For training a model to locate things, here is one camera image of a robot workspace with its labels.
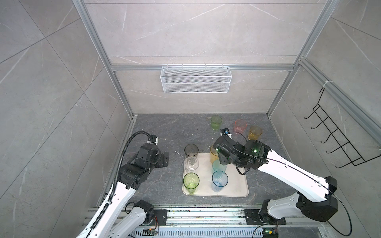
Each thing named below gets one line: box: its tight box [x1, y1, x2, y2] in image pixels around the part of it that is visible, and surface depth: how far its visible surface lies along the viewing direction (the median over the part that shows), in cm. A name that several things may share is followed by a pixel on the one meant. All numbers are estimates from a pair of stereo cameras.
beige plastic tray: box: [182, 152, 250, 198], surface depth 84 cm
